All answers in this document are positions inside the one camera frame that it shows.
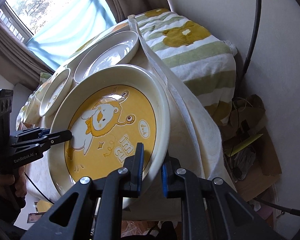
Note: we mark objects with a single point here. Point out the small duck print plate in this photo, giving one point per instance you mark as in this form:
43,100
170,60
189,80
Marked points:
56,93

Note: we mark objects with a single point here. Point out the person's left hand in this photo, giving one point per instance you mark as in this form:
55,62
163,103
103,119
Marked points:
7,180

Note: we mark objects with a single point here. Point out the brown left curtain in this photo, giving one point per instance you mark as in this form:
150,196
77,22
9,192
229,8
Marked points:
17,63

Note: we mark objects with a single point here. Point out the brown paper bag clutter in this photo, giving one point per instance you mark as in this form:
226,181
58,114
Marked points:
249,153

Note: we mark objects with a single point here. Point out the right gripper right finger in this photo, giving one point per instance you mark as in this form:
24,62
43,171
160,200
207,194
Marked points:
179,183

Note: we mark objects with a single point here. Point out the light blue window cloth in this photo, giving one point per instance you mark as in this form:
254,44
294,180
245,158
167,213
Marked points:
72,28

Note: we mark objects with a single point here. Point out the window with white frame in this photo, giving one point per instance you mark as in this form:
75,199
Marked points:
25,18

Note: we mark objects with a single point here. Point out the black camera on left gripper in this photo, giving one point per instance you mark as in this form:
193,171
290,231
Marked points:
6,97

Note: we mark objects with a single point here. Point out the white oval deep dish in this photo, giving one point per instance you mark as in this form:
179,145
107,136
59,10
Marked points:
119,48

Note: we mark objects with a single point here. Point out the black floor lamp stand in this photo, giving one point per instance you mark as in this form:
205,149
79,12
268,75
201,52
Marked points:
257,18

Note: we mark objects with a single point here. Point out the white embossed tablecloth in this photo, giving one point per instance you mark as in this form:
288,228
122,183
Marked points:
194,139

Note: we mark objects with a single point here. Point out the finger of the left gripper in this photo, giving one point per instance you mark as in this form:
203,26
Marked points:
48,139
32,133

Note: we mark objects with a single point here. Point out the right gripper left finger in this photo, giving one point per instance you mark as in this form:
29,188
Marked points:
125,182

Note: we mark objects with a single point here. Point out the striped floral duvet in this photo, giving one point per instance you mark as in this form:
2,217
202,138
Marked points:
203,62

